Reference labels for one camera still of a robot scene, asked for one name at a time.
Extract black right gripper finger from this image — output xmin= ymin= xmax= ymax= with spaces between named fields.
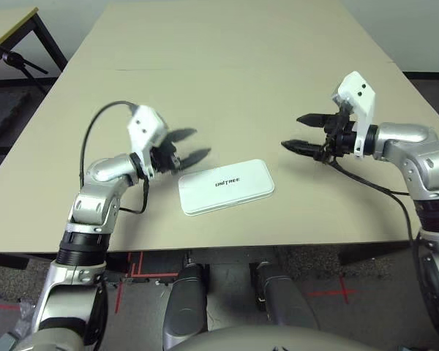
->
xmin=280 ymin=139 xmax=323 ymax=157
xmin=296 ymin=113 xmax=332 ymax=128

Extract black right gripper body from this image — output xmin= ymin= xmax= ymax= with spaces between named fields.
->
xmin=316 ymin=107 xmax=356 ymax=165

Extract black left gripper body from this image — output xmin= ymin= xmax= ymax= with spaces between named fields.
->
xmin=150 ymin=140 xmax=182 ymax=175

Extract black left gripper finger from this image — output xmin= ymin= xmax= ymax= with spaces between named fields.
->
xmin=167 ymin=127 xmax=198 ymax=143
xmin=179 ymin=147 xmax=212 ymax=169

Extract white plastic pencil case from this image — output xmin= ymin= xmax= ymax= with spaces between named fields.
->
xmin=177 ymin=158 xmax=276 ymax=217

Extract speckled grey floor mat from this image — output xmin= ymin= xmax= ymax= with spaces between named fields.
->
xmin=277 ymin=246 xmax=425 ymax=279
xmin=0 ymin=263 xmax=56 ymax=293

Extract grey robot left thigh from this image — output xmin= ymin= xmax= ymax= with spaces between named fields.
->
xmin=162 ymin=261 xmax=209 ymax=348

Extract grey robot thigh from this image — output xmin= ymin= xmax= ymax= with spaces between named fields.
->
xmin=254 ymin=259 xmax=321 ymax=330
xmin=162 ymin=261 xmax=209 ymax=348

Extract red floor tape lines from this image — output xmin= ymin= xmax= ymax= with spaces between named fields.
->
xmin=115 ymin=252 xmax=179 ymax=314

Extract red floor tape cross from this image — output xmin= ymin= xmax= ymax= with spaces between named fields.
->
xmin=309 ymin=273 xmax=359 ymax=304

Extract grey robot right thigh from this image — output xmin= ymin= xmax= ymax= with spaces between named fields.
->
xmin=254 ymin=259 xmax=321 ymax=330

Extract black foam floor mat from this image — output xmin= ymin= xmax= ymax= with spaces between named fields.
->
xmin=0 ymin=89 xmax=36 ymax=146

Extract black tripod stand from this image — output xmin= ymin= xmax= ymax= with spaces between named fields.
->
xmin=0 ymin=37 xmax=49 ymax=94

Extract grey robot torso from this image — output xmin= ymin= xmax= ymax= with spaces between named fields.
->
xmin=168 ymin=325 xmax=356 ymax=351

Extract crumpled clear plastic bag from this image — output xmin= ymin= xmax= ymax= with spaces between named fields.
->
xmin=10 ymin=295 xmax=37 ymax=337

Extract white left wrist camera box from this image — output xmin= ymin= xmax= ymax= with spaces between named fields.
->
xmin=127 ymin=105 xmax=169 ymax=180

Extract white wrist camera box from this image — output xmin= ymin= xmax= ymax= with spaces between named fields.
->
xmin=127 ymin=105 xmax=169 ymax=180
xmin=331 ymin=71 xmax=378 ymax=160

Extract thin black left gripper cable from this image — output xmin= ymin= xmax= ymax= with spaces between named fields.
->
xmin=119 ymin=177 xmax=149 ymax=216

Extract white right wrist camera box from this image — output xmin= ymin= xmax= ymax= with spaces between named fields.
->
xmin=331 ymin=71 xmax=378 ymax=160

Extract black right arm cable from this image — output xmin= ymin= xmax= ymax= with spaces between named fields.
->
xmin=329 ymin=160 xmax=439 ymax=330

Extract thick black left camera cable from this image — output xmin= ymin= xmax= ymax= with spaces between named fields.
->
xmin=78 ymin=100 xmax=138 ymax=191

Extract black work table frame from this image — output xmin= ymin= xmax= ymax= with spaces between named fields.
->
xmin=0 ymin=239 xmax=425 ymax=271

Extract wooden side table black frame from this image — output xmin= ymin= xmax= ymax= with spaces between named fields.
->
xmin=0 ymin=7 xmax=69 ymax=88

